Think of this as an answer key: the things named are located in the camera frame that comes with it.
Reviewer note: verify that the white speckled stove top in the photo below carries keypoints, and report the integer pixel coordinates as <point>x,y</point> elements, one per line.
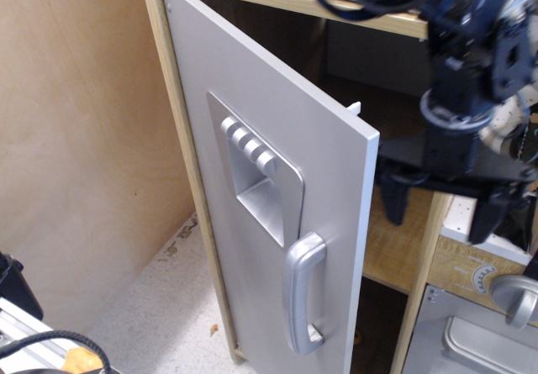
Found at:
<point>458,218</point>

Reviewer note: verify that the silver oven door handle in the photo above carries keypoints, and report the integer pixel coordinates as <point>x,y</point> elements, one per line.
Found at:
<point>485,351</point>

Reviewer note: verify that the silver fridge door handle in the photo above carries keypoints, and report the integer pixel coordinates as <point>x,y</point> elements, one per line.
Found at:
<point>301,259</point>

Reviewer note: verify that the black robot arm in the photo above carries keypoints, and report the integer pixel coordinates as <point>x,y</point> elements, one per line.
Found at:
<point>480,54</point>

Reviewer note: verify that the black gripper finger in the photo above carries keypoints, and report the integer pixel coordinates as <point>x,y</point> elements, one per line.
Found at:
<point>502,212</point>
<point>395,196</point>

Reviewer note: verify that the wooden toy kitchen cabinet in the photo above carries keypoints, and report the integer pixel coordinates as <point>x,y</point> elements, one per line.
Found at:
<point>415,252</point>

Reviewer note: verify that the aluminium frame rail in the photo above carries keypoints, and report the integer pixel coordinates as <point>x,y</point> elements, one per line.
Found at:
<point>16,324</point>

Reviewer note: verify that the orange tape piece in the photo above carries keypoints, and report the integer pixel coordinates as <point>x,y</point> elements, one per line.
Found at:
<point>81,360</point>

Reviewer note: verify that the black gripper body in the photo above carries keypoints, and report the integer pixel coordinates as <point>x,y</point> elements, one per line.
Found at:
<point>451,157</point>

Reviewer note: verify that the silver oven knob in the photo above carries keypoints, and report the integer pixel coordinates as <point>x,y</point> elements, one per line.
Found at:
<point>516,295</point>

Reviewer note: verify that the silver ice dispenser panel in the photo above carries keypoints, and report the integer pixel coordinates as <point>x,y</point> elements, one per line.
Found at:
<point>261,178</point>

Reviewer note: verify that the silver fridge door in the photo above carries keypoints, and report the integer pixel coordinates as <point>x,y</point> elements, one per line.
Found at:
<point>335,152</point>

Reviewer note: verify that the silver oven door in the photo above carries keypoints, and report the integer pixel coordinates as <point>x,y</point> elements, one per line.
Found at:
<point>426,352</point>

